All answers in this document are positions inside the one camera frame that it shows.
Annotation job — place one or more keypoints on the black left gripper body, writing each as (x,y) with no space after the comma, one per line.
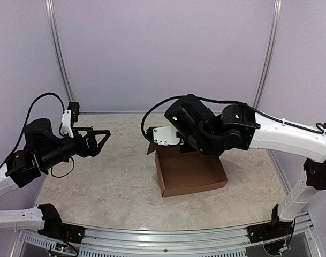
(81,150)

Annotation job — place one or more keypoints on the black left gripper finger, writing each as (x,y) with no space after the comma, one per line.
(92,130)
(99,145)

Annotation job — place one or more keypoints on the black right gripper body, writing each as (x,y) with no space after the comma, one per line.
(192,142)

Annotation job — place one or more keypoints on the brown cardboard box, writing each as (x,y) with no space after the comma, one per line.
(186,173)

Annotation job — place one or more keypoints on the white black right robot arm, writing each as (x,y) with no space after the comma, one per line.
(240,126)

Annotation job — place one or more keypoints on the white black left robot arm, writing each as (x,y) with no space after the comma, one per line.
(42,151)

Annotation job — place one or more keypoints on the small circuit board with LEDs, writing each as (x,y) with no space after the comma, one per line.
(62,248)

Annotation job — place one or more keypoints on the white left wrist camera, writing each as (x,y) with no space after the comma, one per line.
(69,117)

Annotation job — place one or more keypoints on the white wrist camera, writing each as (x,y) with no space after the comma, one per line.
(163,136)
(69,117)

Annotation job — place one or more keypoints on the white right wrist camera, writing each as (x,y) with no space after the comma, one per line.
(163,136)

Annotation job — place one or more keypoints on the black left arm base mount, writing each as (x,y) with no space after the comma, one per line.
(61,233)

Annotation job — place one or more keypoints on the aluminium front rail frame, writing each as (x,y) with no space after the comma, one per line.
(230,241)

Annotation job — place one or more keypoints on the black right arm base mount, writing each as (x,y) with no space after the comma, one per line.
(275,228)

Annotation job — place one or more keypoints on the left aluminium frame post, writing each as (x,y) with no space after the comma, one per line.
(53,26)

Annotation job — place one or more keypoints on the aluminium frame post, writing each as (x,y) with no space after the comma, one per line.
(53,26)
(272,38)

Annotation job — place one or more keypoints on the right aluminium frame post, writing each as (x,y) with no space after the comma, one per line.
(272,38)

